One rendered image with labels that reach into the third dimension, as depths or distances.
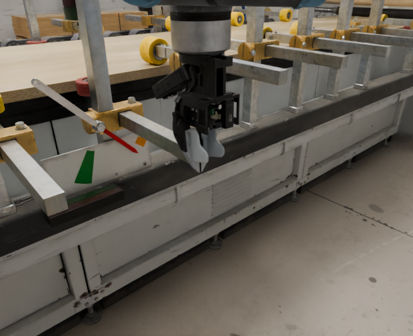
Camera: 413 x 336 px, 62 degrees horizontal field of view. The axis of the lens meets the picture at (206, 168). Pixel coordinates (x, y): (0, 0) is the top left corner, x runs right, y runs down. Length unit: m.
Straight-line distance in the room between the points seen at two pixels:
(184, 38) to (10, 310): 1.03
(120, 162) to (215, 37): 0.45
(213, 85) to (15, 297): 0.97
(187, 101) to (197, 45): 0.09
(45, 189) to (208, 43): 0.31
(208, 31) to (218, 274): 1.22
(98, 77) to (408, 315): 1.39
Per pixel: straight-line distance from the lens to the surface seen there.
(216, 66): 0.52
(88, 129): 0.81
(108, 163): 0.85
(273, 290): 1.54
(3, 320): 1.33
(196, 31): 0.51
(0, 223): 0.81
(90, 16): 0.77
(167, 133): 0.69
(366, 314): 1.57
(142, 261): 1.42
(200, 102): 0.52
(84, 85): 0.92
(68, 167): 0.81
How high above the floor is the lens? 1.12
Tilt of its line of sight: 28 degrees down
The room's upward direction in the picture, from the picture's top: straight up
